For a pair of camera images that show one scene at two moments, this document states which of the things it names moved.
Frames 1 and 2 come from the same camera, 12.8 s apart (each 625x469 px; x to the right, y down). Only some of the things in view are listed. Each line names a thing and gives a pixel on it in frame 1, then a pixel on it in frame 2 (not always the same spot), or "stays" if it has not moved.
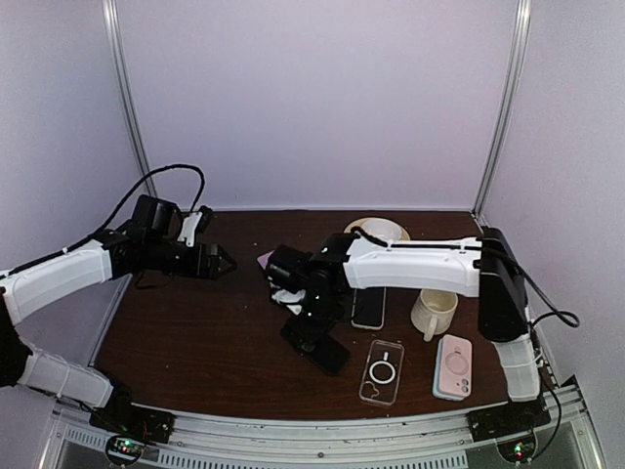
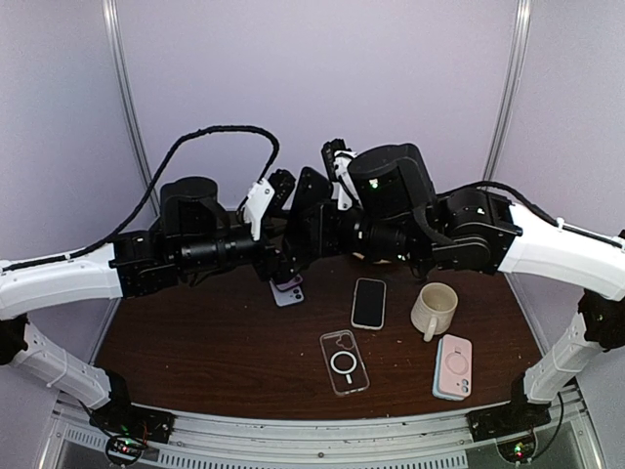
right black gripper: [339, 311] → [329, 244]
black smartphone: [368, 307] stays
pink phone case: [455, 365] stays
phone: [369, 308] stays
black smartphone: [316, 346] → [312, 191]
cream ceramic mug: [432, 312] stays
